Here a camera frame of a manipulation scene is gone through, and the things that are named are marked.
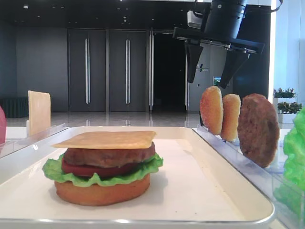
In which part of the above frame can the clear acrylic left food rack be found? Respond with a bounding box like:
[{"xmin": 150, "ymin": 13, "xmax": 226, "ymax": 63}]
[{"xmin": 0, "ymin": 124, "xmax": 67, "ymax": 158}]

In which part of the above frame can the dark double door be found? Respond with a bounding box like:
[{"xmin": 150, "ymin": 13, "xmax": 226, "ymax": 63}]
[{"xmin": 68, "ymin": 29, "xmax": 149, "ymax": 112}]

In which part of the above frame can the green lettuce on burger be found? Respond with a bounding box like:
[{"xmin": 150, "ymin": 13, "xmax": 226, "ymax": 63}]
[{"xmin": 42, "ymin": 153, "xmax": 163, "ymax": 187}]

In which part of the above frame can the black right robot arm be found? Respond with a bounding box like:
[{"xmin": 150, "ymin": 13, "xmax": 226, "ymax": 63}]
[{"xmin": 173, "ymin": 0, "xmax": 265, "ymax": 88}]

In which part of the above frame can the clear acrylic food rack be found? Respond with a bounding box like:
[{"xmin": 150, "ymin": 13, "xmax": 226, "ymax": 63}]
[
  {"xmin": 0, "ymin": 124, "xmax": 67, "ymax": 158},
  {"xmin": 194, "ymin": 125, "xmax": 305, "ymax": 229}
]

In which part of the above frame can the white metal tray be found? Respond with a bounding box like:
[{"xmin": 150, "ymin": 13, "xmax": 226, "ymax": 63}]
[{"xmin": 0, "ymin": 126, "xmax": 275, "ymax": 229}]

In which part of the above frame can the white flower planter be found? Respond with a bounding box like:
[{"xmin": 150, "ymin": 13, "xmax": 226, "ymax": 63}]
[{"xmin": 273, "ymin": 88, "xmax": 303, "ymax": 124}]

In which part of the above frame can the clear acrylic right food rack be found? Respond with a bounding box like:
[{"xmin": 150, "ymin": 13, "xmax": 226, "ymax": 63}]
[{"xmin": 194, "ymin": 125, "xmax": 305, "ymax": 229}]

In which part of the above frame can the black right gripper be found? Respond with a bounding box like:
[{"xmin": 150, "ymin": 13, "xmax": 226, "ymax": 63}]
[{"xmin": 173, "ymin": 27, "xmax": 264, "ymax": 89}]

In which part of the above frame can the small wall screen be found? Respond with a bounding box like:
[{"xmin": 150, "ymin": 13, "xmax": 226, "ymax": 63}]
[{"xmin": 213, "ymin": 77, "xmax": 221, "ymax": 86}]

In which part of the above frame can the red tomato slice on burger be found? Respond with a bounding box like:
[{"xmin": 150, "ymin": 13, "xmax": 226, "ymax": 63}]
[{"xmin": 61, "ymin": 159, "xmax": 141, "ymax": 178}]

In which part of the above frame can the yellow cheese slice in rack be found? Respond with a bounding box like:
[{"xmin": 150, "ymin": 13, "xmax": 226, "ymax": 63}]
[{"xmin": 28, "ymin": 91, "xmax": 51, "ymax": 136}]

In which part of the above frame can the bun half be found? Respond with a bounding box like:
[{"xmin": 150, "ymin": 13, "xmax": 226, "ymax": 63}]
[
  {"xmin": 200, "ymin": 86, "xmax": 224, "ymax": 135},
  {"xmin": 220, "ymin": 94, "xmax": 241, "ymax": 142}
]

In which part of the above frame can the brown meat patty on burger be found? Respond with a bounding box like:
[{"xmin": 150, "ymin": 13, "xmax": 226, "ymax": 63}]
[{"xmin": 63, "ymin": 143, "xmax": 155, "ymax": 168}]

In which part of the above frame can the green lettuce leaf in rack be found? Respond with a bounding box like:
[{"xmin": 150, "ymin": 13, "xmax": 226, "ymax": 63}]
[{"xmin": 274, "ymin": 109, "xmax": 305, "ymax": 216}]

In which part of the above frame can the yellow cheese slice on burger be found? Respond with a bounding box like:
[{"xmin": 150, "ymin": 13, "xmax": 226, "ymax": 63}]
[{"xmin": 53, "ymin": 131, "xmax": 156, "ymax": 149}]

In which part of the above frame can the brown meat patty in rack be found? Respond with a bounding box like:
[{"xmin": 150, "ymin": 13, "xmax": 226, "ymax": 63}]
[{"xmin": 237, "ymin": 94, "xmax": 280, "ymax": 168}]

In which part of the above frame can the bottom bun on tray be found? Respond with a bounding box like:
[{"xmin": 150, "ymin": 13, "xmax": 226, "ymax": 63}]
[{"xmin": 54, "ymin": 174, "xmax": 150, "ymax": 206}]

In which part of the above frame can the red tomato slice in rack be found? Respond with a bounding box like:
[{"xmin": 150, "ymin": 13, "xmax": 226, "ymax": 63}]
[{"xmin": 0, "ymin": 107, "xmax": 7, "ymax": 144}]

